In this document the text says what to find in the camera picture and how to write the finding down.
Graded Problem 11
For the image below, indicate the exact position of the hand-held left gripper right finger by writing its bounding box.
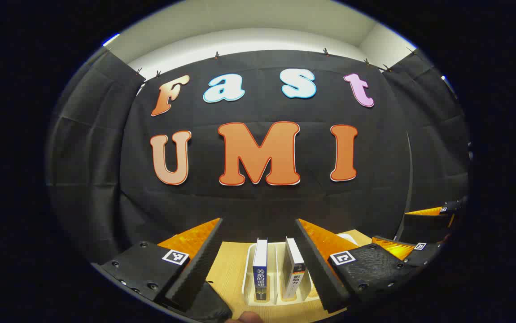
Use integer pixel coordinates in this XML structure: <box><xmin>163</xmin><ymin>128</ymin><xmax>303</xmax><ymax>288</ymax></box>
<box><xmin>294</xmin><ymin>218</ymin><xmax>416</xmax><ymax>314</ymax></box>

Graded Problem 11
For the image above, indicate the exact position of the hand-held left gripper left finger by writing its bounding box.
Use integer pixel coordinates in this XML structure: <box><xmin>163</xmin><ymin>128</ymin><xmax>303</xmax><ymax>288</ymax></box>
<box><xmin>98</xmin><ymin>218</ymin><xmax>234</xmax><ymax>323</ymax></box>

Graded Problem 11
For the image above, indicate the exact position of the white and orange spine book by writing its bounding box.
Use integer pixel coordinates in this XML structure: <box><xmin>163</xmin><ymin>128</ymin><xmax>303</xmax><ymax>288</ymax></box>
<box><xmin>283</xmin><ymin>236</ymin><xmax>307</xmax><ymax>300</ymax></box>

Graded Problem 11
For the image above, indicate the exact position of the white bookshelf rack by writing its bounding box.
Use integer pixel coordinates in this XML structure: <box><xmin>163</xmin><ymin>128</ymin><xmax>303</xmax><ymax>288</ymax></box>
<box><xmin>241</xmin><ymin>231</ymin><xmax>362</xmax><ymax>306</ymax></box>

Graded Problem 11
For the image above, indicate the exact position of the blue cover book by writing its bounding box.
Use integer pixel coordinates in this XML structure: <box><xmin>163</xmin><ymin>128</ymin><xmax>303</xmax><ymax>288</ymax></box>
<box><xmin>252</xmin><ymin>238</ymin><xmax>269</xmax><ymax>302</ymax></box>

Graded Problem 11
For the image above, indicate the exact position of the black backdrop cloth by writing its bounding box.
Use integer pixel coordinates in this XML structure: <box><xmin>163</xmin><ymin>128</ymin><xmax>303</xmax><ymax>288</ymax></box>
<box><xmin>46</xmin><ymin>47</ymin><xmax>472</xmax><ymax>266</ymax></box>

